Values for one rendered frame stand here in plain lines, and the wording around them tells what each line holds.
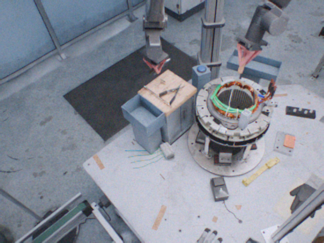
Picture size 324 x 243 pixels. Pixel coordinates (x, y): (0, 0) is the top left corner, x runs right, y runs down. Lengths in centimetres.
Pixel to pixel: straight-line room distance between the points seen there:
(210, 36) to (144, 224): 98
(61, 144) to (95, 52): 123
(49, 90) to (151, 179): 195
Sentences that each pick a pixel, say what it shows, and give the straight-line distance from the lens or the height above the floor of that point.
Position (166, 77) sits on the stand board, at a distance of 134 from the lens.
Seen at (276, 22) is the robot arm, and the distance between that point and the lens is 92.
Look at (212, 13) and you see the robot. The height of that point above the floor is 123.
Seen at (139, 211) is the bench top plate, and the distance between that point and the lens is 131.
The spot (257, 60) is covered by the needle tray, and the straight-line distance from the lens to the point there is 151.
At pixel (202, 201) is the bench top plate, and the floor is 78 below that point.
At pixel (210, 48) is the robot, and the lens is 157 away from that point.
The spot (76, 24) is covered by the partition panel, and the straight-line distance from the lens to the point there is 331.
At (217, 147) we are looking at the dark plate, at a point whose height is 78.
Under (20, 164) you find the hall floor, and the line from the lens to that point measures 264.
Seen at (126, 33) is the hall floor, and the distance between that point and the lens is 349.
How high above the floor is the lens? 201
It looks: 54 degrees down
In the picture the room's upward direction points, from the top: 6 degrees counter-clockwise
